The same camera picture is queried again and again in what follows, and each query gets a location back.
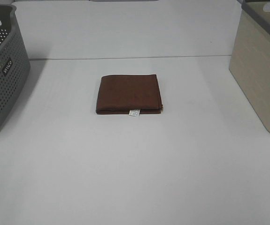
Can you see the brown towel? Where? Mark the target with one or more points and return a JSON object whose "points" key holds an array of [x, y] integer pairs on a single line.
{"points": [[119, 94]]}

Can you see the beige plastic storage bin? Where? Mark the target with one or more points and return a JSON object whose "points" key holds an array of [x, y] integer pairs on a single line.
{"points": [[250, 59]]}

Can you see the grey perforated plastic basket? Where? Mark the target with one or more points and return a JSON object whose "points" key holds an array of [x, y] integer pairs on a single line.
{"points": [[14, 61]]}

